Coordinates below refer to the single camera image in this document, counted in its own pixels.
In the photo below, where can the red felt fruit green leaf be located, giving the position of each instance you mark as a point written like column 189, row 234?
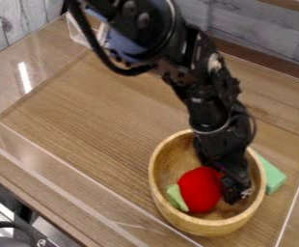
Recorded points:
column 197, row 192

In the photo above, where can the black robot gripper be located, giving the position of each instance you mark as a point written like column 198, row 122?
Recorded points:
column 224, row 126

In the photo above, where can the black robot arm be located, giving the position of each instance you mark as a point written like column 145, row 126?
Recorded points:
column 141, row 36

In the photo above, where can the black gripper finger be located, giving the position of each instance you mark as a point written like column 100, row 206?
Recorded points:
column 236, row 185

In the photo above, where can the black table clamp bracket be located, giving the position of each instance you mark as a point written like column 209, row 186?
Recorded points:
column 31, row 235

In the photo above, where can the green sponge block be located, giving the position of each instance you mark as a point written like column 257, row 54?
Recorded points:
column 276, row 175

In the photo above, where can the round wooden bowl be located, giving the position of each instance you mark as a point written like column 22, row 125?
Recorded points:
column 173, row 158

